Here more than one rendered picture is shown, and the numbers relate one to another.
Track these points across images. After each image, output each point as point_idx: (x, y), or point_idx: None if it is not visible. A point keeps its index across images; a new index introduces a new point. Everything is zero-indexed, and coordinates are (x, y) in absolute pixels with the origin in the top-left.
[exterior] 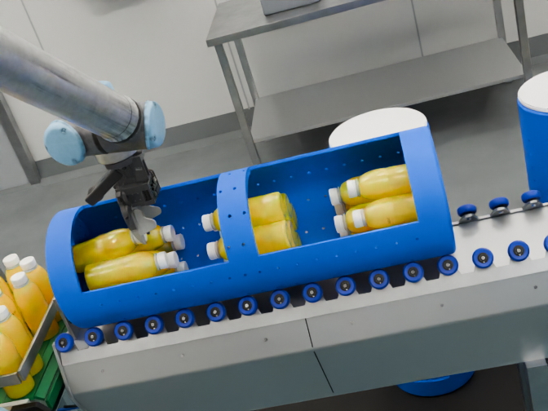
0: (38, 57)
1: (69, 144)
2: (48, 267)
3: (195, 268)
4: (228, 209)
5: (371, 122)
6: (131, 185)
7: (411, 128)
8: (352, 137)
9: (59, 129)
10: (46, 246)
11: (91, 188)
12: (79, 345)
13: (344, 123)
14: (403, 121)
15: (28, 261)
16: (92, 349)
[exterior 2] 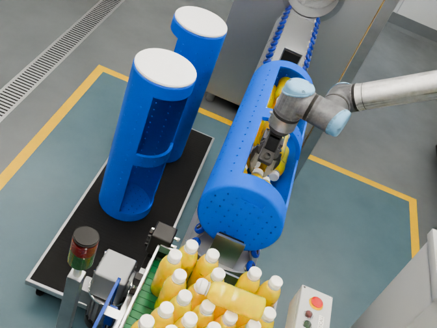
0: None
1: (346, 122)
2: (282, 215)
3: (294, 172)
4: (296, 132)
5: (153, 62)
6: (281, 140)
7: (181, 60)
8: (164, 75)
9: (350, 114)
10: (276, 204)
11: (270, 154)
12: (240, 267)
13: (138, 67)
14: (168, 57)
15: (194, 243)
16: (253, 260)
